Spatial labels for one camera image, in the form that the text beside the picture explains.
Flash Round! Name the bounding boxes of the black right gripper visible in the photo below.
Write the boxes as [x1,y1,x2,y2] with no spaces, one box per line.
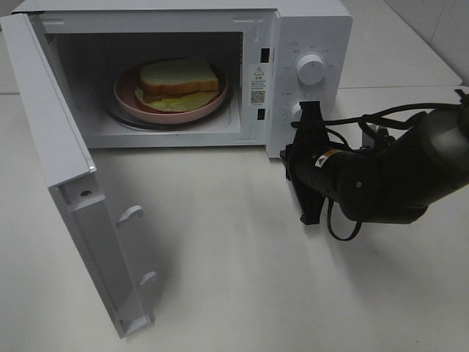
[280,101,344,224]

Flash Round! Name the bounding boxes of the white timer knob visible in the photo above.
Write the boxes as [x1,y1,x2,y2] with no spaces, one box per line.
[290,103,303,122]

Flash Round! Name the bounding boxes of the toy sandwich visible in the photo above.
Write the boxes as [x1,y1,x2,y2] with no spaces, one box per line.
[134,56,220,113]

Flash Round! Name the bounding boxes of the pink plate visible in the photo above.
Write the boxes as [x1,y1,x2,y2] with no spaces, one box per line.
[113,62,229,124]

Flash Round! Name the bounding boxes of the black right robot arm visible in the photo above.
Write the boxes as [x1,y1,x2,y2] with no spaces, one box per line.
[281,103,468,224]

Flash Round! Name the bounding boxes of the upper white power knob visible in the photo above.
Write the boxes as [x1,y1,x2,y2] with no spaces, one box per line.
[296,54,325,86]

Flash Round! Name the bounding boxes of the white warning label sticker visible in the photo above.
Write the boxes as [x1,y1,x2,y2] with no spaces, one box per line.
[248,63,270,108]

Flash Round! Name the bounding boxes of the white microwave oven body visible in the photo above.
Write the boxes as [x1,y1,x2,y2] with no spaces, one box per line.
[9,1,352,158]

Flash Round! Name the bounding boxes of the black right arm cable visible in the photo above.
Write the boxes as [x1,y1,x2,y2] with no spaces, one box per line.
[289,87,469,242]

